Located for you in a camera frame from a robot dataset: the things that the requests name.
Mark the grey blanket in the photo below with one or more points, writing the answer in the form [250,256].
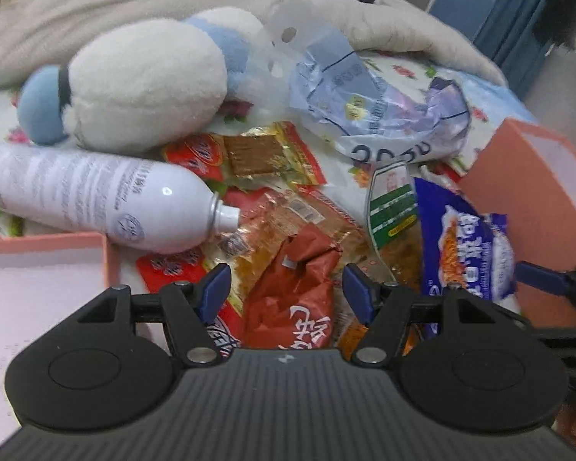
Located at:
[125,5]

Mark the blue curtain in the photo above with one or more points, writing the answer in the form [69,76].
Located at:
[513,33]

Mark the dark red snack packet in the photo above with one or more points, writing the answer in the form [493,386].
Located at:
[288,297]

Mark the white blue plastic bag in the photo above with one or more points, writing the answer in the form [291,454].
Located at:
[365,105]

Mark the pink box lid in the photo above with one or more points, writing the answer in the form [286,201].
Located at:
[29,297]

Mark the green white snack packet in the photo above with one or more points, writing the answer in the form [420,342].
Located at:
[389,201]

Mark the blue chair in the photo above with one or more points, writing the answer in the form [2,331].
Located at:
[461,5]

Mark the white spray bottle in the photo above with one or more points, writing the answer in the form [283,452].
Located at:
[77,192]

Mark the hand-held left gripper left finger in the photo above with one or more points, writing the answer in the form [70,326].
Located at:
[215,288]

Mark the pink cardboard box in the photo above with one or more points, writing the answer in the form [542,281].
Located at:
[533,201]

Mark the white blue plush toy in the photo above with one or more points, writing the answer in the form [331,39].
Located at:
[144,81]

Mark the brown red snack packet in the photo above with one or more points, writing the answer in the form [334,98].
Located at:
[249,153]

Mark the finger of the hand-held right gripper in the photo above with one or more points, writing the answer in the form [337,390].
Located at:
[540,276]

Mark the gold red snack packet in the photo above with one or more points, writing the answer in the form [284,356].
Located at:
[293,206]

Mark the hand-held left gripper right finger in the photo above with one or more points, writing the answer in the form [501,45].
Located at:
[356,289]

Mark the blue noodle packet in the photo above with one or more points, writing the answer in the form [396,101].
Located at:
[465,249]

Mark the red white snack packet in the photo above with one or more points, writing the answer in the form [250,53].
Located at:
[173,269]

